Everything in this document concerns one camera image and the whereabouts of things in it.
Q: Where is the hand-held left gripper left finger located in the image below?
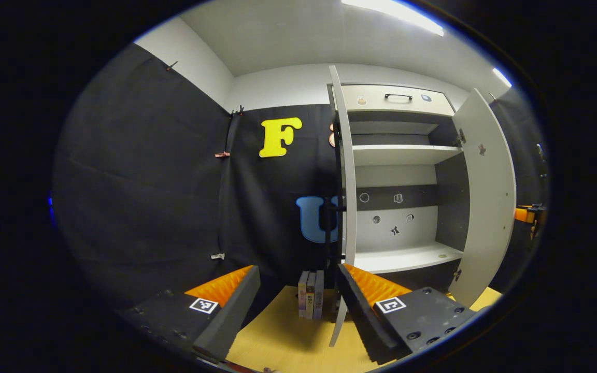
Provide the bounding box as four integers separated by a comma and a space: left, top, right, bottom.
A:
117, 265, 261, 362

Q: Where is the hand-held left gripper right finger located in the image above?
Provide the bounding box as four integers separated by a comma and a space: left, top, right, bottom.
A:
336, 263, 480, 366

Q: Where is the white cabinet door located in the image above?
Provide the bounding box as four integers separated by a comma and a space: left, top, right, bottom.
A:
328, 65, 357, 348
448, 87, 517, 309

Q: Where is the white and grey cabinet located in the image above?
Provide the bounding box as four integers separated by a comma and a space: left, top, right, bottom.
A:
330, 83, 470, 291

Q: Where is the white cabinet shelf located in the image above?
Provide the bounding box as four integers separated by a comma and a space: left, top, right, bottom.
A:
352, 145, 463, 167

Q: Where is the beige cabinet drawer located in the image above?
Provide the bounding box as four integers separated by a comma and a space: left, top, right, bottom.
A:
332, 84, 456, 117

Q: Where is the tan spine book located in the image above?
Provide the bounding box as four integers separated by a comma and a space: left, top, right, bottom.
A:
306, 271, 316, 320

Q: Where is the white spine book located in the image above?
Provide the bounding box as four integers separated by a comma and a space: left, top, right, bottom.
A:
298, 271, 309, 318

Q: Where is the long ceiling light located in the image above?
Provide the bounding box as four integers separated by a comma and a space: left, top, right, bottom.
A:
341, 0, 444, 37

